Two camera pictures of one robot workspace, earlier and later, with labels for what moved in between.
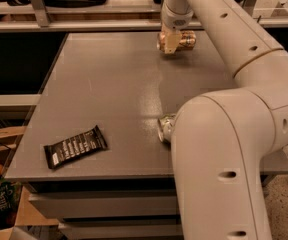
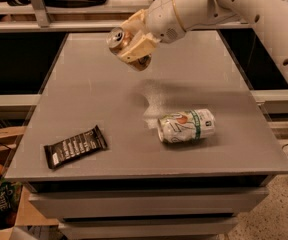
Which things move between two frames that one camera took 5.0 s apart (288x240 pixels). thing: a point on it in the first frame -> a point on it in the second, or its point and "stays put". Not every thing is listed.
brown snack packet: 187,40 -> 117,40
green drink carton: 1,203 stays put
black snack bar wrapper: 84,143 stays put
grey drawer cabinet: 91,154 stays put
